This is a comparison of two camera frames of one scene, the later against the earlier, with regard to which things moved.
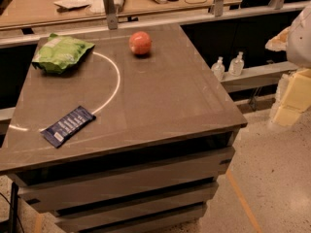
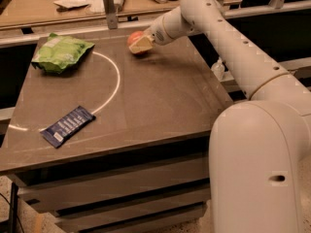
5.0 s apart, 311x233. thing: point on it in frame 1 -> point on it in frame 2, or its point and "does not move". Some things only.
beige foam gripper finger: [280, 42] -> [167, 28]
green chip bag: [59, 52] does not move
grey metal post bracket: [110, 8] does not move
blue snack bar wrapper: [69, 126] does not move
